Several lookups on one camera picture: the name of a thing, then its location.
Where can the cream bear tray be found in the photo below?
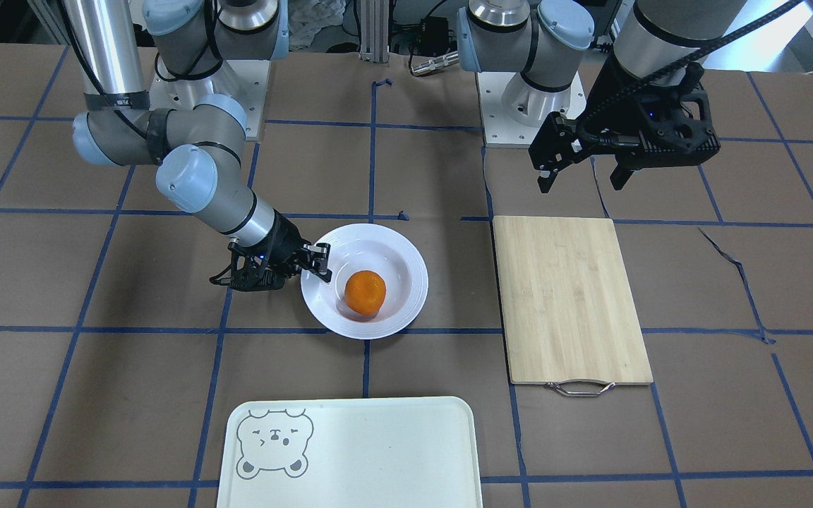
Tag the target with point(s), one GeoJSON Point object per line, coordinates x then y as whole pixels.
{"type": "Point", "coordinates": [377, 452]}

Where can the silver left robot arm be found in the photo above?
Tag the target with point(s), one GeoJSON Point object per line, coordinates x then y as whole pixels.
{"type": "Point", "coordinates": [545, 43]}

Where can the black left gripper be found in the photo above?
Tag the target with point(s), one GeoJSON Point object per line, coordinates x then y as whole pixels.
{"type": "Point", "coordinates": [620, 106]}

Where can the white ceramic plate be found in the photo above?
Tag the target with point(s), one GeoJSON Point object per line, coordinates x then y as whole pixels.
{"type": "Point", "coordinates": [367, 246]}

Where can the bamboo cutting board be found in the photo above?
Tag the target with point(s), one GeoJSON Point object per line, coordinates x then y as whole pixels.
{"type": "Point", "coordinates": [567, 309]}

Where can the aluminium frame post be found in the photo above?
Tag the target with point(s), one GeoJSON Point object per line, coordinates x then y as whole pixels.
{"type": "Point", "coordinates": [374, 30]}

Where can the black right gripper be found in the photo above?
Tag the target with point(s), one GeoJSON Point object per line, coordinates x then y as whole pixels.
{"type": "Point", "coordinates": [281, 241]}

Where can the orange fruit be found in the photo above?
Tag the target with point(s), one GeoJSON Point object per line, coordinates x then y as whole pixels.
{"type": "Point", "coordinates": [365, 292]}

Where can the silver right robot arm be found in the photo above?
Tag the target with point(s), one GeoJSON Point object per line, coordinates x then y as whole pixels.
{"type": "Point", "coordinates": [196, 147]}

